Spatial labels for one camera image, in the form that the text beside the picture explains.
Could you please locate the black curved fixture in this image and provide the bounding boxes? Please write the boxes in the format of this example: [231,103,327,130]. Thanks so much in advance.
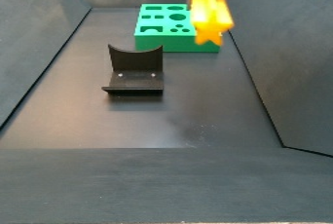
[101,45,164,93]

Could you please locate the yellow star prism object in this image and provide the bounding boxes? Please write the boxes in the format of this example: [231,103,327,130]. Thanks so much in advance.
[189,0,234,46]

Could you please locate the green shape insertion block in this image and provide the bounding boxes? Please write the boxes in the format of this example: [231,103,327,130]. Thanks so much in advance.
[133,4,219,53]

